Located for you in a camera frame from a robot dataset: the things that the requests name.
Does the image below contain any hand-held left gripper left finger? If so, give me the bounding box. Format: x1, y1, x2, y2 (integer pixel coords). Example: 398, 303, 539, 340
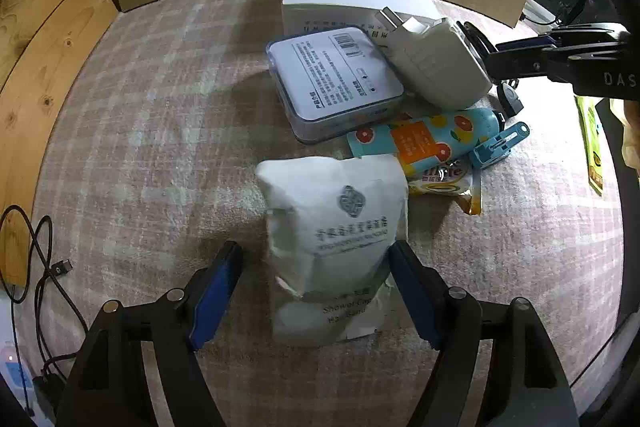
57, 241, 244, 427

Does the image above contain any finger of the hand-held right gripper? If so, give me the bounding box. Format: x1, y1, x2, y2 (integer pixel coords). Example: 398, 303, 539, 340
484, 32, 577, 82

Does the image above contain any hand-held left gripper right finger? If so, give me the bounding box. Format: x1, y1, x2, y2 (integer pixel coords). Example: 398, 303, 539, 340
387, 241, 581, 427

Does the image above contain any lime green packet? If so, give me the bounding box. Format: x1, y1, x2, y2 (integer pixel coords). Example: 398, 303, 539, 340
575, 97, 607, 198

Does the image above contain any teal plastic clip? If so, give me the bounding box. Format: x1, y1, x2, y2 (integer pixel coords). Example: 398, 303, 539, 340
469, 122, 531, 168

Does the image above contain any teal fruit print bottle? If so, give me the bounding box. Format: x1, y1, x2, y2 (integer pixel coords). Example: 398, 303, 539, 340
347, 108, 501, 175

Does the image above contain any white paper pouch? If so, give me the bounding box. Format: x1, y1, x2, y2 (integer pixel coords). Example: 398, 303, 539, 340
255, 154, 410, 348

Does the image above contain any person's right hand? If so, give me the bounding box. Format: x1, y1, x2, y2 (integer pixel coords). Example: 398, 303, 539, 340
620, 99, 640, 178

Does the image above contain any white power adapter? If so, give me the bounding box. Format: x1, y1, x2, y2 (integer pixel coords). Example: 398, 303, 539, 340
377, 7, 493, 108

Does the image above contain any yellow snack packet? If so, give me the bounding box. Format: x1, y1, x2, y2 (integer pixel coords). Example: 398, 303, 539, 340
405, 159, 485, 215

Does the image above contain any pink plaid blanket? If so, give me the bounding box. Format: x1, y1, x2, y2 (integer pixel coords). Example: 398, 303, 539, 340
30, 0, 631, 427

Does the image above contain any white and blue charger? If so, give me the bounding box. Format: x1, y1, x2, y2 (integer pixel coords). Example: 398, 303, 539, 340
0, 342, 37, 418

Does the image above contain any thin black floor cable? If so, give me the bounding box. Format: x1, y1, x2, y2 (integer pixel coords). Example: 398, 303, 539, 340
0, 206, 88, 408

